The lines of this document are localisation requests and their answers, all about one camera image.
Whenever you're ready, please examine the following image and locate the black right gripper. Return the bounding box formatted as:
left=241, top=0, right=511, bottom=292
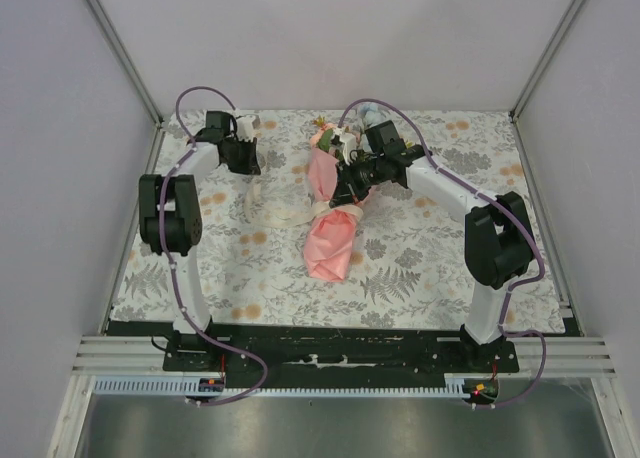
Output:
left=331, top=156, right=385, bottom=209

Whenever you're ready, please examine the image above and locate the cream ribbon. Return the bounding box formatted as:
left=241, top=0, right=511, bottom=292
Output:
left=243, top=183, right=364, bottom=229

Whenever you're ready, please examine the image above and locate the pink wrapping paper sheet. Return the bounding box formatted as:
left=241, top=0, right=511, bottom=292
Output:
left=303, top=142, right=364, bottom=283

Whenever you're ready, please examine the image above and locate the orange fake rose stem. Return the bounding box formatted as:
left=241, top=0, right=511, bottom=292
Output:
left=310, top=115, right=340, bottom=153

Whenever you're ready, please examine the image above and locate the blue fake hydrangea stem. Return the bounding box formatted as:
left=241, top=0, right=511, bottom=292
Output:
left=356, top=102, right=389, bottom=130

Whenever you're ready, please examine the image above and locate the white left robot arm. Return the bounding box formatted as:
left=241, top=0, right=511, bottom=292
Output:
left=138, top=111, right=261, bottom=334

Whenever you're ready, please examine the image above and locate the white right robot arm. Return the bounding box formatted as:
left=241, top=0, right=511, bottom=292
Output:
left=328, top=120, right=541, bottom=372

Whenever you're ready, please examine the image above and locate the floral patterned table mat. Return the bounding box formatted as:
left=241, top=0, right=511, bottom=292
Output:
left=110, top=110, right=565, bottom=334

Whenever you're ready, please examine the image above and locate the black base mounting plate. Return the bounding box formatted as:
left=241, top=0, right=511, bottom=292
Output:
left=152, top=321, right=521, bottom=385

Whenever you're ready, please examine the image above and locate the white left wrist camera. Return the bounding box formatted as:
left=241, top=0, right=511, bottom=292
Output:
left=236, top=114, right=261, bottom=142

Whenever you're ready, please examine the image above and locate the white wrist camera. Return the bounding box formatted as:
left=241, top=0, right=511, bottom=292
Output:
left=236, top=114, right=261, bottom=142
left=329, top=127, right=358, bottom=165

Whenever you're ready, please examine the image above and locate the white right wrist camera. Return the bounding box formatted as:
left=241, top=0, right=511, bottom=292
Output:
left=329, top=127, right=358, bottom=165

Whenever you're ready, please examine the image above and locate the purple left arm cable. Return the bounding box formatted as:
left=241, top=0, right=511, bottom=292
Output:
left=158, top=85, right=269, bottom=408

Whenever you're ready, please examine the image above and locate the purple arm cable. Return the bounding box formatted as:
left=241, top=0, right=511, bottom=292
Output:
left=337, top=97, right=547, bottom=412
left=158, top=85, right=269, bottom=408

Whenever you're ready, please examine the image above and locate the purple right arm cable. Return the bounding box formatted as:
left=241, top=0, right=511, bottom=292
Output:
left=337, top=97, right=547, bottom=412

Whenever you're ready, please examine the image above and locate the white slotted cable duct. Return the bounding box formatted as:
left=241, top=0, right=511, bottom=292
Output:
left=93, top=375, right=472, bottom=399

